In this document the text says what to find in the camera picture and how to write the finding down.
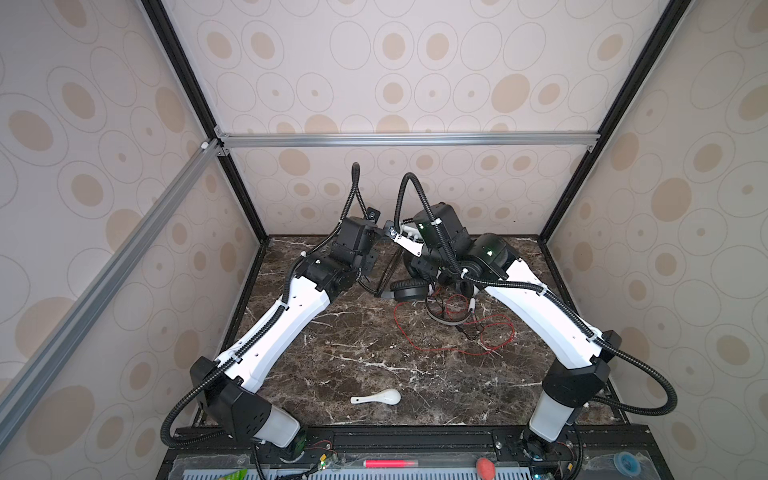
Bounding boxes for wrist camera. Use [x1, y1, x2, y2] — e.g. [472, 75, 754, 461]
[366, 207, 381, 224]
[383, 220, 425, 257]

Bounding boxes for red headphone cable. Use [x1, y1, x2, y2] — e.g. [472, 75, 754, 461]
[392, 287, 517, 358]

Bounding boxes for black blue headphones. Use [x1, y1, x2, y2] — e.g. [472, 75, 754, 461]
[374, 243, 477, 302]

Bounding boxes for blue tape roll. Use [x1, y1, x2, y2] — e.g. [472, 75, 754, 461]
[613, 451, 642, 478]

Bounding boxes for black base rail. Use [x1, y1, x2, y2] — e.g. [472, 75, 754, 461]
[156, 424, 673, 479]

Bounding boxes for white black headphones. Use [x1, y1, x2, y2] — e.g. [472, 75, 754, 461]
[424, 290, 476, 327]

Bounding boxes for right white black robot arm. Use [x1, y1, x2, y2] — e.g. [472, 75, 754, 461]
[389, 172, 678, 444]

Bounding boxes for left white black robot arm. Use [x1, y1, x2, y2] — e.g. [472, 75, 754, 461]
[160, 164, 377, 459]

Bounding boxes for silver aluminium left rail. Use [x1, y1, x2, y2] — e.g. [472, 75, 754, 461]
[1, 139, 222, 449]

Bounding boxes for black headphone cable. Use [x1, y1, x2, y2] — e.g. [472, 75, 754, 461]
[356, 239, 421, 298]

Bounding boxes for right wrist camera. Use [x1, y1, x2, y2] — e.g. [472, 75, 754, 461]
[383, 220, 425, 257]

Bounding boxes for silver aluminium rail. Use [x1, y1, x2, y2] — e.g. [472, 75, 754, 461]
[204, 131, 600, 152]
[1, 139, 222, 449]

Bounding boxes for silver aluminium back rail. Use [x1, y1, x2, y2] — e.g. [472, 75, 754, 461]
[204, 131, 600, 152]

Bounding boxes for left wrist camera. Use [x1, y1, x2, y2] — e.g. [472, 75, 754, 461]
[366, 207, 381, 224]

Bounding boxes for white ceramic spoon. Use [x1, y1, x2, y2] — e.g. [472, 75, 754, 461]
[350, 389, 402, 406]

